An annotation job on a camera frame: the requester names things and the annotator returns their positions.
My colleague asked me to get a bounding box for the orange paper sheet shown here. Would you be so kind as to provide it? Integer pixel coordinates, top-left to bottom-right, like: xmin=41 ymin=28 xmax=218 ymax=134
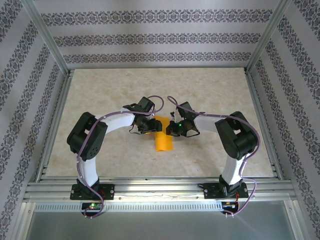
xmin=153 ymin=115 xmax=174 ymax=153

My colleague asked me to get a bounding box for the small controller board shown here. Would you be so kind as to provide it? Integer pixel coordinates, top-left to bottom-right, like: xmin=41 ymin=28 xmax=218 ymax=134
xmin=221 ymin=200 xmax=240 ymax=210

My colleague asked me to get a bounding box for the controller board with green light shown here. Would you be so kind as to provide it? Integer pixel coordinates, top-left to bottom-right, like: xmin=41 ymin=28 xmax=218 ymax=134
xmin=81 ymin=201 xmax=104 ymax=211

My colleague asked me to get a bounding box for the grey metal panel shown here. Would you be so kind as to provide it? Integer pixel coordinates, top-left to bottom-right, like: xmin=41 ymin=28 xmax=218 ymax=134
xmin=21 ymin=201 xmax=301 ymax=240

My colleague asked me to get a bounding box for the thin black left gripper wire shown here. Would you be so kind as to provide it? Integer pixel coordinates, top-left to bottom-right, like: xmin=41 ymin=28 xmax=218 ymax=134
xmin=128 ymin=128 xmax=152 ymax=136

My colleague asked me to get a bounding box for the thin black gripper wire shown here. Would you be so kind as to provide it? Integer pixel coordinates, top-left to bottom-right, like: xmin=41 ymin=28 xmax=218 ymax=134
xmin=183 ymin=126 xmax=201 ymax=138
xmin=128 ymin=128 xmax=152 ymax=136

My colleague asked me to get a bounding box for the white right gripper bracket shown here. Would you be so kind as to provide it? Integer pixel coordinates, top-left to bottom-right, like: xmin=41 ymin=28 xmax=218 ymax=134
xmin=170 ymin=108 xmax=182 ymax=122

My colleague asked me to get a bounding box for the thin black right gripper wire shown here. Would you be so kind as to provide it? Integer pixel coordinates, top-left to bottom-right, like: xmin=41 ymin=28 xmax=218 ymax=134
xmin=183 ymin=126 xmax=201 ymax=138

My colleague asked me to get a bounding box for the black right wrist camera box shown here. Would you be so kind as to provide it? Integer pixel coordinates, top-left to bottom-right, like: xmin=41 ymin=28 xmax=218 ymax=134
xmin=177 ymin=101 xmax=196 ymax=116

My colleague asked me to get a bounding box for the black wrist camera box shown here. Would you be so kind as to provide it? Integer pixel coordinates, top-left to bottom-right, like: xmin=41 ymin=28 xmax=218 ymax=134
xmin=136 ymin=96 xmax=155 ymax=114
xmin=177 ymin=101 xmax=196 ymax=116

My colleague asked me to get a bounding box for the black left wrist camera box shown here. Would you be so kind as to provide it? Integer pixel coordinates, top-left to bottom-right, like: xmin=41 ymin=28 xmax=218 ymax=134
xmin=136 ymin=96 xmax=155 ymax=114

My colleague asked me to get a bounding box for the aluminium mounting rail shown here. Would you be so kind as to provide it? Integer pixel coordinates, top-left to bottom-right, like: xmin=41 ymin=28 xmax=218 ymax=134
xmin=23 ymin=181 xmax=297 ymax=202

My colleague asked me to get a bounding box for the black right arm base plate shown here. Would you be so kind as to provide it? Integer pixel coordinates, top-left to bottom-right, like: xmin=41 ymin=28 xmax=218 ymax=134
xmin=203 ymin=182 xmax=249 ymax=200

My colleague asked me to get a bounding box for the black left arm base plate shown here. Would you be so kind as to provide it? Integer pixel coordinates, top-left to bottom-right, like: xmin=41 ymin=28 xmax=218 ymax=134
xmin=70 ymin=183 xmax=116 ymax=201

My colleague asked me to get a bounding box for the slotted grey cable duct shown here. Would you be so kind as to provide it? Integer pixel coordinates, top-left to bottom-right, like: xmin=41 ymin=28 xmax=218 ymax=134
xmin=33 ymin=201 xmax=224 ymax=213

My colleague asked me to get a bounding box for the aluminium side rail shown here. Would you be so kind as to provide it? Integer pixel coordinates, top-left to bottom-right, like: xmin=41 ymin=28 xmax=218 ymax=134
xmin=36 ymin=69 xmax=75 ymax=183

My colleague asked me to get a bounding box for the aluminium frame post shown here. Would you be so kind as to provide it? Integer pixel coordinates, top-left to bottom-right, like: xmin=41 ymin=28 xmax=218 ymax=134
xmin=21 ymin=0 xmax=70 ymax=76
xmin=245 ymin=0 xmax=292 ymax=75

